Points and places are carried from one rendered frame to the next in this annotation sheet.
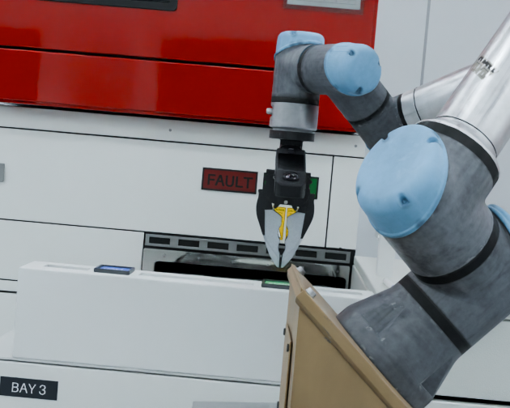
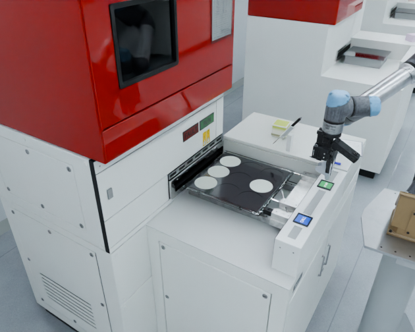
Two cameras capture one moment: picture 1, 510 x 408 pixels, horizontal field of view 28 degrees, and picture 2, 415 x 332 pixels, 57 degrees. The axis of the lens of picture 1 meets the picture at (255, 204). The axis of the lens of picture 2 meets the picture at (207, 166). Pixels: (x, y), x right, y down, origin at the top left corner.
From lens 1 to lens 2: 1.99 m
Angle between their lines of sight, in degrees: 63
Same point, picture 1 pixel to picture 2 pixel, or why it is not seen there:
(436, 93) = not seen: hidden behind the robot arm
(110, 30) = (155, 89)
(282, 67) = (343, 111)
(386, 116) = not seen: hidden behind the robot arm
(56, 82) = (138, 131)
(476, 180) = not seen: outside the picture
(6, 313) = (126, 251)
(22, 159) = (117, 179)
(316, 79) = (362, 114)
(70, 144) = (136, 156)
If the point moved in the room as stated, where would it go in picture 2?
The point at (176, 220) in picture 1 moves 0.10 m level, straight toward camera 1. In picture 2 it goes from (176, 161) to (197, 166)
